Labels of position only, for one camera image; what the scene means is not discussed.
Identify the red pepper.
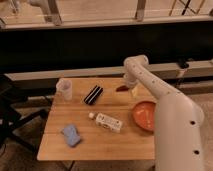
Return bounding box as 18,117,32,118
116,85,129,92

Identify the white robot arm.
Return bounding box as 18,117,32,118
124,55,205,171

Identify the orange ceramic bowl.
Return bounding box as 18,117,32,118
132,101,156,132

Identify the wooden folding table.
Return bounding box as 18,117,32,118
37,78,155,161

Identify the black striped case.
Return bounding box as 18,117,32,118
84,86,103,105

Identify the clear plastic cup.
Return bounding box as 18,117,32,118
56,79,72,100

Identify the blue sponge cloth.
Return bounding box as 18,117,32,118
62,124,81,147

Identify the black chair base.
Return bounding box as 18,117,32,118
0,74,51,151

